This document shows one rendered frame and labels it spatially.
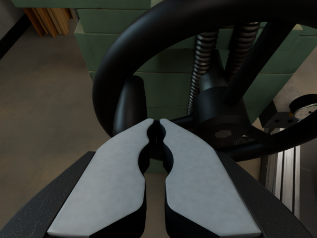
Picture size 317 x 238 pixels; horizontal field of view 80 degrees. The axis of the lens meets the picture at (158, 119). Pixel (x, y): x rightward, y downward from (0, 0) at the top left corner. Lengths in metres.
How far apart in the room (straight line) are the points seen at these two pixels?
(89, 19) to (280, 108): 0.46
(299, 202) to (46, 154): 1.20
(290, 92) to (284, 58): 0.17
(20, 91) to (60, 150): 0.58
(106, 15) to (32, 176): 1.00
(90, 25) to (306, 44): 0.38
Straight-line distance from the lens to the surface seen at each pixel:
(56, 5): 0.37
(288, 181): 0.96
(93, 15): 0.36
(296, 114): 0.52
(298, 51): 0.46
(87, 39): 0.39
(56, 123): 1.31
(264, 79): 0.49
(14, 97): 1.59
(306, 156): 1.08
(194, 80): 0.27
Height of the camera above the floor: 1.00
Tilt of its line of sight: 57 degrees down
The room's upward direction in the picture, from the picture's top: 1 degrees clockwise
